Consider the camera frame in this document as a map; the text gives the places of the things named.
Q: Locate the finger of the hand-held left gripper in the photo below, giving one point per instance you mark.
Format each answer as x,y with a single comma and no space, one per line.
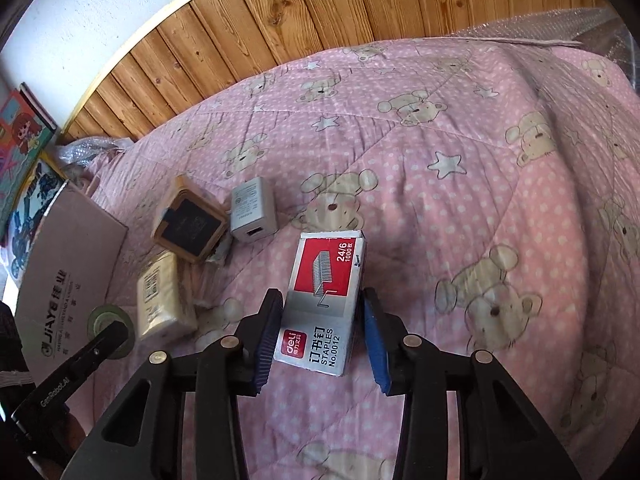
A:
102,347

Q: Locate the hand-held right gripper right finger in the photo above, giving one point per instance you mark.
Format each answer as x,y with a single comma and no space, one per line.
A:
375,347

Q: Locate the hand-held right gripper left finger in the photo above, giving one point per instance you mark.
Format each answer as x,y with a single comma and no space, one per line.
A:
265,342

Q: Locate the green tape roll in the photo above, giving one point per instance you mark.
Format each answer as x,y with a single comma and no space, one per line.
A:
100,316

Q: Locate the red and grey staple box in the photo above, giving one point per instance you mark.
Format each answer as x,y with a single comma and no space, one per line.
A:
325,300

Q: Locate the cardboard box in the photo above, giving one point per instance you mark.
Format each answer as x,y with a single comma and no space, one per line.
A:
65,260

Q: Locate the beige tissue packet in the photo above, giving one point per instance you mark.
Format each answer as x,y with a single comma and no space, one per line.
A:
162,300

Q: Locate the white charger plug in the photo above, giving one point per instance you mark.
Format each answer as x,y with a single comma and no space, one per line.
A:
252,210

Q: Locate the gold square box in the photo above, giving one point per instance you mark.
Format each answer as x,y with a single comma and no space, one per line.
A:
192,220

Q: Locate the blue printed poster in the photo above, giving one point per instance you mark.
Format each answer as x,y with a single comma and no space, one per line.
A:
27,215

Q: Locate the pink bear printed blanket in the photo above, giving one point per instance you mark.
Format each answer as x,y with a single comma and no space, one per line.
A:
450,185

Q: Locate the crumpled bubble wrap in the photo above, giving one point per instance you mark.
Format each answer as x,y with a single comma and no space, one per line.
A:
85,151

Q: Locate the cartoon picture book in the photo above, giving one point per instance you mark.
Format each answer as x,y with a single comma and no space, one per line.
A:
22,130

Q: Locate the clear bubble wrap sheet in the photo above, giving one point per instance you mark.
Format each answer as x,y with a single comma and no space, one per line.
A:
550,25

